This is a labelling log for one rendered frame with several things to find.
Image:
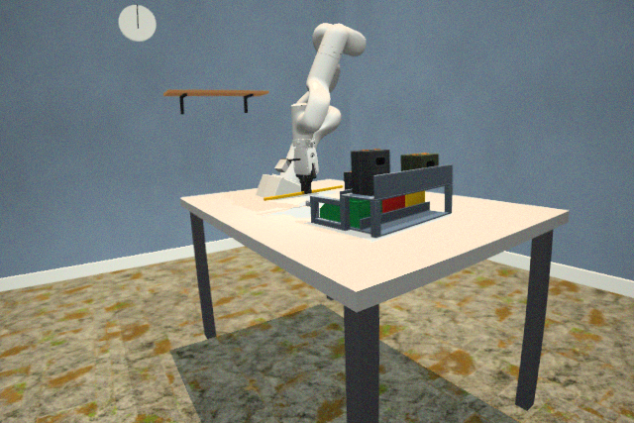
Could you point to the red bin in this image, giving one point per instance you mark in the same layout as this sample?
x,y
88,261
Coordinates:
x,y
393,203

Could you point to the dark grey metal shelf rack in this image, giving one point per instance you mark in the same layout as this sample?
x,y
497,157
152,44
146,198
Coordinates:
x,y
387,186

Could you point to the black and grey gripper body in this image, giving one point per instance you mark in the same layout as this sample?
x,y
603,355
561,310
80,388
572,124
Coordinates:
x,y
300,166

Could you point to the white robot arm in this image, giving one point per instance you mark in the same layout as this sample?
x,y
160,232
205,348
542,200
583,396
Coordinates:
x,y
309,120

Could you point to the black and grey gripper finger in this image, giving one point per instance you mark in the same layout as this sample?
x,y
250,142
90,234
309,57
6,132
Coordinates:
x,y
302,181
308,181

